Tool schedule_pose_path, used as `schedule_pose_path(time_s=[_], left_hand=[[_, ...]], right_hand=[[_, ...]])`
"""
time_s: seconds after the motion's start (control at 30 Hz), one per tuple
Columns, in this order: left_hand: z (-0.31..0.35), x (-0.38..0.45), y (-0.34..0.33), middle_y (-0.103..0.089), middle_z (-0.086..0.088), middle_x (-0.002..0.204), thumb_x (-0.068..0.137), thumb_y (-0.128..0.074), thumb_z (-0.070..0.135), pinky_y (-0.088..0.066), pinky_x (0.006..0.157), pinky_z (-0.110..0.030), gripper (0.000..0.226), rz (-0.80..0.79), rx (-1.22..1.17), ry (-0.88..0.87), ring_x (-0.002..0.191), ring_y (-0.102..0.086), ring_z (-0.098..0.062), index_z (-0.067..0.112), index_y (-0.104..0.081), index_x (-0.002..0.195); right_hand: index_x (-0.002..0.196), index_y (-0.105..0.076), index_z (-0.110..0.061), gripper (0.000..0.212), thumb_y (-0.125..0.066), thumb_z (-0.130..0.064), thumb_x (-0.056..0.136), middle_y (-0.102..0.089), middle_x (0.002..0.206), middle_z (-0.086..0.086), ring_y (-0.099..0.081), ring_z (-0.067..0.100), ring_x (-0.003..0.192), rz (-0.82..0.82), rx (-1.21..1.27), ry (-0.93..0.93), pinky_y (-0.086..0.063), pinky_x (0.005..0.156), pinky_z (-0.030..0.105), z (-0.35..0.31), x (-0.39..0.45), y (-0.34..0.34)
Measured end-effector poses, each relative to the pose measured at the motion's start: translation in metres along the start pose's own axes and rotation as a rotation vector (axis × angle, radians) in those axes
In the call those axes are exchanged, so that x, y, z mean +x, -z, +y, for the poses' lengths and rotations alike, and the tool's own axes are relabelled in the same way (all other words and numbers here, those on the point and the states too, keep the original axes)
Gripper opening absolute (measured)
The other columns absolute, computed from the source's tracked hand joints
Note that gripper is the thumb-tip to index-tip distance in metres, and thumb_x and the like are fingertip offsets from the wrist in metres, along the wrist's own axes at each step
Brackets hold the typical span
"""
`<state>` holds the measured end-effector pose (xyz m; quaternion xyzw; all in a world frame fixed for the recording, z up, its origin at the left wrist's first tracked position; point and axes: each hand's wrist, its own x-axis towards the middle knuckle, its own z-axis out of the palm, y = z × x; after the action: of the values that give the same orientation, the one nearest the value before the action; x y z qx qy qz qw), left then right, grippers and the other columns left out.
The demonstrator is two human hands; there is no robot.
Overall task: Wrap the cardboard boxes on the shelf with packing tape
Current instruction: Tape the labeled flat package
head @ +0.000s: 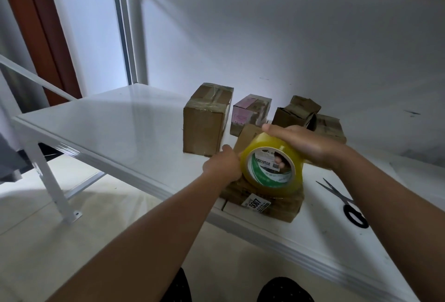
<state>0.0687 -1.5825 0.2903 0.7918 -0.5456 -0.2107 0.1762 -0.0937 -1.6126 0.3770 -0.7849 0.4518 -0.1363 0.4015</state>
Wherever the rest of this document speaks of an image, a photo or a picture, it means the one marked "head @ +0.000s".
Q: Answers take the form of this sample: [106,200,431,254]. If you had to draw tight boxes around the person's right hand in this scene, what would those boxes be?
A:
[261,123,356,173]

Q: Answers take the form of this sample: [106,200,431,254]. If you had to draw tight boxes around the white metal shelf rack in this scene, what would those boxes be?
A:
[0,0,445,302]

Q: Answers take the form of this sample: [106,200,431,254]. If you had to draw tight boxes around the person's left hand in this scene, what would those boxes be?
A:
[202,144,243,184]

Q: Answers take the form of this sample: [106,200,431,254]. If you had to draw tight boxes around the small cardboard box red label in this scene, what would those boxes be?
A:
[314,113,348,145]

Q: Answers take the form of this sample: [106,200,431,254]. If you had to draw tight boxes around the long cardboard box white label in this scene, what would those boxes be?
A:
[182,82,235,157]

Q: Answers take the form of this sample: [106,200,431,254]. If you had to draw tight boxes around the red-brown door frame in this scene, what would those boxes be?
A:
[0,0,83,106]

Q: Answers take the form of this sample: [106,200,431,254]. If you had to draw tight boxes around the perforated white metal rack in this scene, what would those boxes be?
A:
[0,55,108,226]

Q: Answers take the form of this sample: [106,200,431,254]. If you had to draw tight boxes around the corrugated cardboard box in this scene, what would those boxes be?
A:
[272,94,323,131]

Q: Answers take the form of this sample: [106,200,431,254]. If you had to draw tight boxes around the grey curtain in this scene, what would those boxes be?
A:
[0,128,32,184]

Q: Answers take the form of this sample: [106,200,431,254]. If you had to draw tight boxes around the person's black trousers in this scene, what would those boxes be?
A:
[161,267,315,302]

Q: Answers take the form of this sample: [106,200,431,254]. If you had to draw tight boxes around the person's right forearm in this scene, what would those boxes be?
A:
[334,149,445,302]

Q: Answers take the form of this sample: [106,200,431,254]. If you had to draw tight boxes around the pink carton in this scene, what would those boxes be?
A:
[229,93,273,138]

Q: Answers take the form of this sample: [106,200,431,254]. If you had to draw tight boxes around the person's left forearm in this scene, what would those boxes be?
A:
[45,173,227,302]

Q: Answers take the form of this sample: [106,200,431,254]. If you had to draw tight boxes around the yellow tape roll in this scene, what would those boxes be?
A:
[240,131,305,198]

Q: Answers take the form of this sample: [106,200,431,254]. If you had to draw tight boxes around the black handled scissors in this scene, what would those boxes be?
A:
[316,177,371,230]

